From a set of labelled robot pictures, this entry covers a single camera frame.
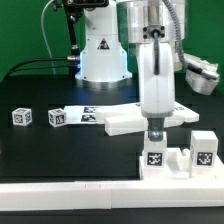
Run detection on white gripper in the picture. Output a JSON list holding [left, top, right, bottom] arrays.
[[138, 43, 175, 140]]

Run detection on white chair seat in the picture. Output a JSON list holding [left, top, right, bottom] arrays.
[[139, 148, 224, 180]]

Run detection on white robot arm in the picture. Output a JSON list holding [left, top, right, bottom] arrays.
[[78, 0, 220, 141]]

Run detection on flat white chair back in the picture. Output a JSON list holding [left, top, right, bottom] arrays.
[[64, 105, 97, 124]]

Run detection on white chair nut cube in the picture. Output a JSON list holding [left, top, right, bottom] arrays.
[[12, 108, 32, 126]]

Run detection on white obstacle fence wall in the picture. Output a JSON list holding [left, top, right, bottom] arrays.
[[0, 159, 224, 212]]

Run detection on black camera stand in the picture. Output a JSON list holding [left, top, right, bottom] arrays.
[[53, 0, 109, 76]]

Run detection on black cables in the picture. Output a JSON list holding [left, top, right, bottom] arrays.
[[1, 55, 81, 83]]

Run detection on grey cable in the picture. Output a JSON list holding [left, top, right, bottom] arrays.
[[40, 0, 58, 76]]

